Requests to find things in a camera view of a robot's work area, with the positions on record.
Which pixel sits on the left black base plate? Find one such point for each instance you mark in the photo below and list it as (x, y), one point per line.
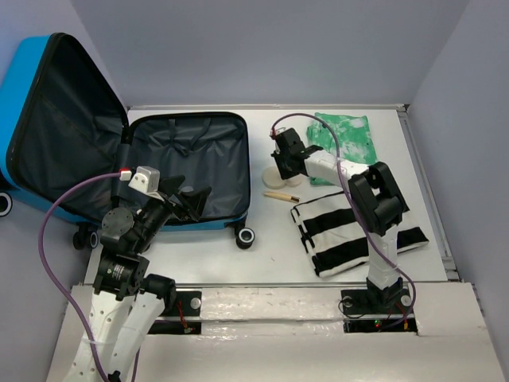
(184, 316)

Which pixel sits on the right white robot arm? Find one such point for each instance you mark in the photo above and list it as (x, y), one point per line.
(377, 204)

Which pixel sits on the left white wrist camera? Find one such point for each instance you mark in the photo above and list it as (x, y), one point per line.
(145, 180)

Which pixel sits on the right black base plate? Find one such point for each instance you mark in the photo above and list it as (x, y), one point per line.
(364, 315)

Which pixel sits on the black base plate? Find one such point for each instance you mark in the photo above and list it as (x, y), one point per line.
(184, 316)
(364, 315)

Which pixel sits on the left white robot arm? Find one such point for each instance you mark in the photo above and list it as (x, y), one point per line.
(126, 300)

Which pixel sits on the blue hard-shell suitcase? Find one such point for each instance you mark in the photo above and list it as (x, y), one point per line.
(63, 125)

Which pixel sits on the black white striped shirt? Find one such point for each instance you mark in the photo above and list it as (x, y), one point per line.
(332, 238)

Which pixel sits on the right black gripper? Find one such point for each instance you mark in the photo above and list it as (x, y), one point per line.
(285, 173)

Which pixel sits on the green tie-dye shorts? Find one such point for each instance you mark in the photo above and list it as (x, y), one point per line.
(354, 136)

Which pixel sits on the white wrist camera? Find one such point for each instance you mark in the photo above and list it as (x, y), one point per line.
(145, 180)
(278, 130)

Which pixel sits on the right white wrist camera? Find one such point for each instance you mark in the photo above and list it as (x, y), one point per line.
(278, 130)

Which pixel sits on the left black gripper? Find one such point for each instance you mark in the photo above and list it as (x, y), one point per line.
(195, 200)

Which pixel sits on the wooden stick tool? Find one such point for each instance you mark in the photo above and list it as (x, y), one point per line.
(281, 196)

